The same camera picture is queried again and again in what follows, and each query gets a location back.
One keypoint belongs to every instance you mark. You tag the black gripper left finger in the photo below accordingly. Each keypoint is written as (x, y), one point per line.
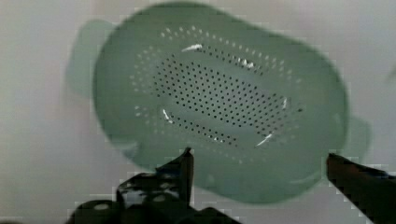
(173, 178)

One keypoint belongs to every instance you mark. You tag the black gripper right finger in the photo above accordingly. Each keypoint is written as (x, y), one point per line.
(371, 190)

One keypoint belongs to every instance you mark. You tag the green plastic strainer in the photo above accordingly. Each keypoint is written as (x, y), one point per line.
(259, 111)

